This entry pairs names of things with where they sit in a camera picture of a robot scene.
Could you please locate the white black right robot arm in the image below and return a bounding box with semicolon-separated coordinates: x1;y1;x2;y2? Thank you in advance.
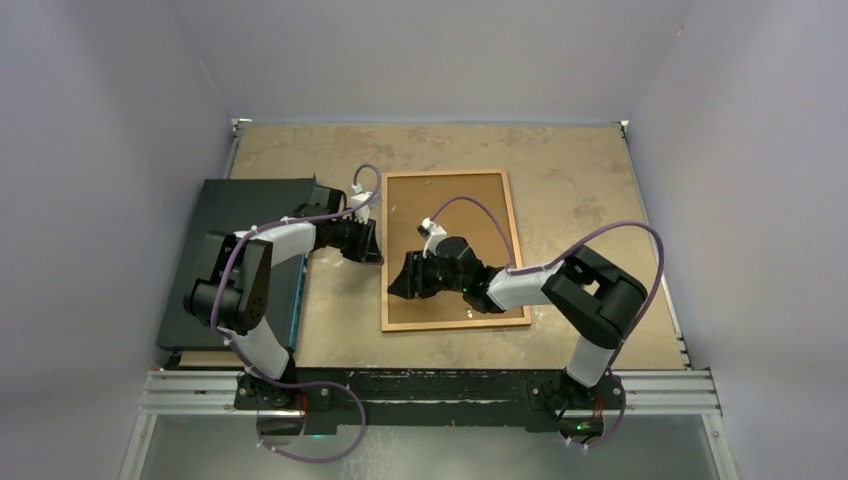
387;236;650;407

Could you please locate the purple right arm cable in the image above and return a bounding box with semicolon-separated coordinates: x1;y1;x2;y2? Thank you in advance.
430;195;666;452

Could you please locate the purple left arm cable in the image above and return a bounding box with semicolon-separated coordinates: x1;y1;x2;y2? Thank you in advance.
210;164;384;465

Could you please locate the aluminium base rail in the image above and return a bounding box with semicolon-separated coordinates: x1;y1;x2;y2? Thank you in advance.
141;368;720;415

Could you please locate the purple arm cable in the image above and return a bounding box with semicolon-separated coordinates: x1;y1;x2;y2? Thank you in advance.
210;164;384;465
430;195;666;452

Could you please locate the dark box with blue edge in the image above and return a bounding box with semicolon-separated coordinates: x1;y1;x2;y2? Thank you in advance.
155;178;316;352

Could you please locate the orange wooden picture frame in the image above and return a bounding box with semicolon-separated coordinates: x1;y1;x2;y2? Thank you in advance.
380;169;533;334

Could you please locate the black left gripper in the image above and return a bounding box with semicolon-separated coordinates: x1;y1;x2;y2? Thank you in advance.
328;215;383;264

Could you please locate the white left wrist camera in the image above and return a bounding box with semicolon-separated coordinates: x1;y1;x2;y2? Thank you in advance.
348;183;380;224

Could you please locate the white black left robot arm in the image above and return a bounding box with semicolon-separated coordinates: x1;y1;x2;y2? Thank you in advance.
183;184;383;409

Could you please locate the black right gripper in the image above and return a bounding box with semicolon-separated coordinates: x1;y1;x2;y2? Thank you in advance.
388;249;467;300

